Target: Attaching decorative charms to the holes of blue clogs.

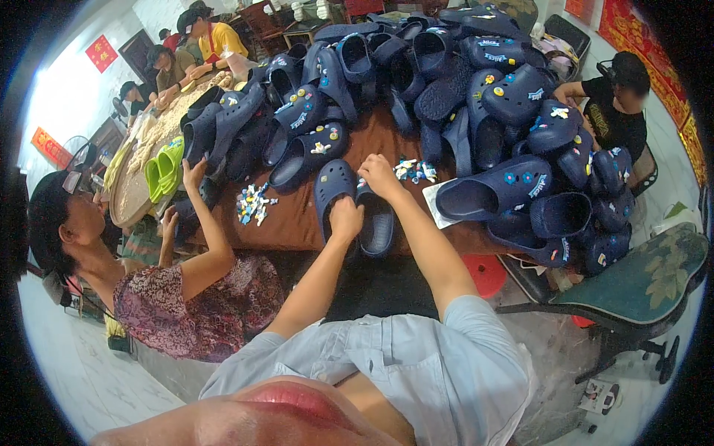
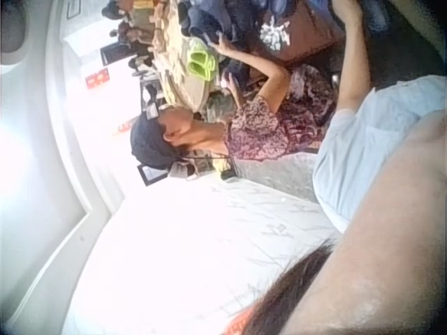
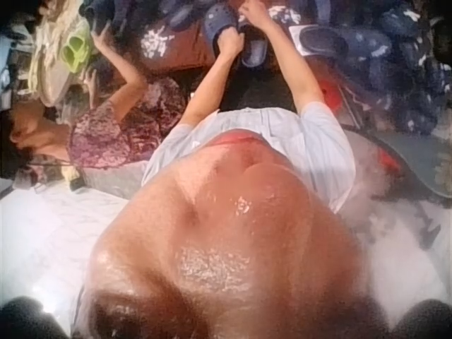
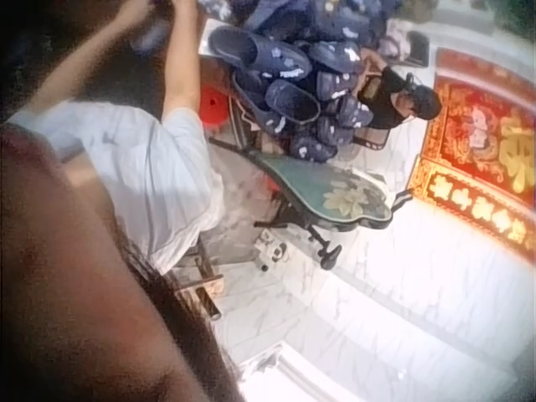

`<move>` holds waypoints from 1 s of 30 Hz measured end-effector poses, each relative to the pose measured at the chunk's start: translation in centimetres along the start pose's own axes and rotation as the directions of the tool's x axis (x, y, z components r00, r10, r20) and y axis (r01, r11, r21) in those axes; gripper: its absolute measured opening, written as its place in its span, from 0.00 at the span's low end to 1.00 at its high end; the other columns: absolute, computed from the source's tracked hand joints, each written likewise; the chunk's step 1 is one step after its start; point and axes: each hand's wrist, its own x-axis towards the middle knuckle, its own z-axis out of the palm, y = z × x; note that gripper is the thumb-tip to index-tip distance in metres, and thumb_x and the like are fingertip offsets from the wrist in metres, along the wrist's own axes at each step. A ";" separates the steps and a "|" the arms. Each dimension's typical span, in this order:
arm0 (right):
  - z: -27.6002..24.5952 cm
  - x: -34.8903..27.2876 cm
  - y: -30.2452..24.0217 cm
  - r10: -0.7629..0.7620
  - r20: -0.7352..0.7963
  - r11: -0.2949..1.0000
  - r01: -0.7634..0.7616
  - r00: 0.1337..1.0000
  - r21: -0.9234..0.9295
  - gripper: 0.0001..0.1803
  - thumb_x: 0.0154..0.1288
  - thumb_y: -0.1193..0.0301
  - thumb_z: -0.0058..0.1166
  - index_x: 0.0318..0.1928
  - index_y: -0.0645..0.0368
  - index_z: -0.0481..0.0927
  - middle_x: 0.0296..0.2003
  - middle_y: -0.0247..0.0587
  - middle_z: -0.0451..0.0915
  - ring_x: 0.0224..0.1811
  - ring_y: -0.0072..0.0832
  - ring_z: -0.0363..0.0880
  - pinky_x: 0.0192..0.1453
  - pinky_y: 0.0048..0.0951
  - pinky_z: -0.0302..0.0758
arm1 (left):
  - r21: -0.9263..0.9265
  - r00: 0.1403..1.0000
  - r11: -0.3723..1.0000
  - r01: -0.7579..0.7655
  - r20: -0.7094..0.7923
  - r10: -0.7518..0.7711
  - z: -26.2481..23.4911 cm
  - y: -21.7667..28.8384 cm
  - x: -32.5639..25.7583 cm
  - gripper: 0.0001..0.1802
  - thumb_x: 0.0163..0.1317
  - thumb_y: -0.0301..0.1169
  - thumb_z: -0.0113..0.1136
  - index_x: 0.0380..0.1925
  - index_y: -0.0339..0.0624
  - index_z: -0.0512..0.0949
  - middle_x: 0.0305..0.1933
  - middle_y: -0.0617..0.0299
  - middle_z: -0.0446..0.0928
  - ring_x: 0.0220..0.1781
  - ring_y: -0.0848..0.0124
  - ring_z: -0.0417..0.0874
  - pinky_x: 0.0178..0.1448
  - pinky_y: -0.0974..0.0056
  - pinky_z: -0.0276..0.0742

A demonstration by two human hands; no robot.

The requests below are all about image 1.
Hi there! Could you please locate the person's left hand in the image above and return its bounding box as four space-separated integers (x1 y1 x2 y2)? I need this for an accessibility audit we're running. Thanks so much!
327 195 365 246

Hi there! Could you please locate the person's right hand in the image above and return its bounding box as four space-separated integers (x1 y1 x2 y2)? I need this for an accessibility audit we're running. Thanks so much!
357 154 406 203

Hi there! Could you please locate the navy clog without charms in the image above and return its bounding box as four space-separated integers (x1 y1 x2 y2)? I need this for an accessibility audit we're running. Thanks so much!
313 159 359 247

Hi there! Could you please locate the small pile of shoe charms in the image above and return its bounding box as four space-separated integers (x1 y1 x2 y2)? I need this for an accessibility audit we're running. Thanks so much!
393 157 439 185

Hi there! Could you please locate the white plastic bag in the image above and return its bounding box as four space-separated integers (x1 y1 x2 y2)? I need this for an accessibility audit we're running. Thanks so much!
422 179 476 230

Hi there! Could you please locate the pile of colourful shoe charms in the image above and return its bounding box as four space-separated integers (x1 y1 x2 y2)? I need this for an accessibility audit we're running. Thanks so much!
235 182 279 227

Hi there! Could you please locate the heap of navy clogs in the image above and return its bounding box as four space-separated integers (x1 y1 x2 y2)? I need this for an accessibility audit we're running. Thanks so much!
170 3 638 277

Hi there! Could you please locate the red plastic stool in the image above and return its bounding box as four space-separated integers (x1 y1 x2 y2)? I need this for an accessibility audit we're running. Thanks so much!
461 254 508 300

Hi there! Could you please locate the dark wooden furniture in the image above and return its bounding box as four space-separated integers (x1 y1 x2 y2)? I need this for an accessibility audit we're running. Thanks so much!
239 0 348 52

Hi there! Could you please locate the person's body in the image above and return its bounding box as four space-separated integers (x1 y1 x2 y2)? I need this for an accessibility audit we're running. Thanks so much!
89 295 537 446

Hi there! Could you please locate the green clog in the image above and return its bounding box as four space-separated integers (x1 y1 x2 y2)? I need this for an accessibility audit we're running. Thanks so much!
144 152 168 205
156 136 185 197

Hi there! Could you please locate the black chair with bags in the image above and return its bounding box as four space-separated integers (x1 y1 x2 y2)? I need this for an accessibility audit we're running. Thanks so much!
530 13 592 82

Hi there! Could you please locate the green floral office chair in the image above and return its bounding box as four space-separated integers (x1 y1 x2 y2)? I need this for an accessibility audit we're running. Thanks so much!
495 222 710 387

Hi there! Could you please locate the red paper banner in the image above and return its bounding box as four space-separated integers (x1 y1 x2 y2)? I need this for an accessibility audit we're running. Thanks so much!
30 126 74 170

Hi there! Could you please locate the printed paper sheet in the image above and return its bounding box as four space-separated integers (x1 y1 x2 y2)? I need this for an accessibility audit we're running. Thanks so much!
577 378 620 417

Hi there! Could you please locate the red square wall sign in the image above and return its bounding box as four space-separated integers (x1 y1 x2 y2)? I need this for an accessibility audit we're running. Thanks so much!
85 35 119 74

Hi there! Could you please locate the red and gold wall hanging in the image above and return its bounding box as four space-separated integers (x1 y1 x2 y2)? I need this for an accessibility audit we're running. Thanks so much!
596 0 710 187

